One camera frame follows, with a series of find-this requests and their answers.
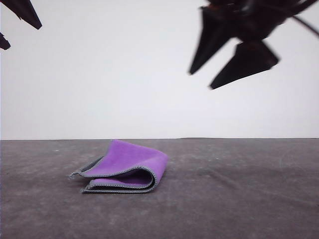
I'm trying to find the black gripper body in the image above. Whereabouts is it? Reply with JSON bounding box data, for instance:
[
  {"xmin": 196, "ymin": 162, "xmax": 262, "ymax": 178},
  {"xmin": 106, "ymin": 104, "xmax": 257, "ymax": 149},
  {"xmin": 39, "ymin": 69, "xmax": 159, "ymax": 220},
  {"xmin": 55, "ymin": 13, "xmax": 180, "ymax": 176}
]
[{"xmin": 200, "ymin": 0, "xmax": 317, "ymax": 48}]

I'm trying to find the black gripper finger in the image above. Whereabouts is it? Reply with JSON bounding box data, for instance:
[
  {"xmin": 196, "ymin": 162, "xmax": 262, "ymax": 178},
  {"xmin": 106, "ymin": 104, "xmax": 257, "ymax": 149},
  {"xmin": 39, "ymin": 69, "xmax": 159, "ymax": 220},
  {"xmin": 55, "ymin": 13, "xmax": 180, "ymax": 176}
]
[
  {"xmin": 188, "ymin": 7, "xmax": 240, "ymax": 75},
  {"xmin": 0, "ymin": 0, "xmax": 43, "ymax": 31},
  {"xmin": 0, "ymin": 32, "xmax": 11, "ymax": 51},
  {"xmin": 208, "ymin": 40, "xmax": 280, "ymax": 90}
]

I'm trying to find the purple towel with grey hem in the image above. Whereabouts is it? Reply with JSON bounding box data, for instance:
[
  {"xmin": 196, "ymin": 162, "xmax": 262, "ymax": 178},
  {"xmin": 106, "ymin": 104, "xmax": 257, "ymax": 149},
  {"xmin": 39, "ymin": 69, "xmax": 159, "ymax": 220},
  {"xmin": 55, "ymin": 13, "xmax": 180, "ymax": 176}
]
[{"xmin": 68, "ymin": 139, "xmax": 169, "ymax": 195}]

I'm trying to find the grey table cloth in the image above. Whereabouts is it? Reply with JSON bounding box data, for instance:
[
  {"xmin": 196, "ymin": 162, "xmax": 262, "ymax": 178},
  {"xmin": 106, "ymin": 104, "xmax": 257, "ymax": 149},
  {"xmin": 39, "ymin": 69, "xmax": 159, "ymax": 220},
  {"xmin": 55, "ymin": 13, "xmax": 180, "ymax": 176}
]
[{"xmin": 0, "ymin": 137, "xmax": 319, "ymax": 239}]

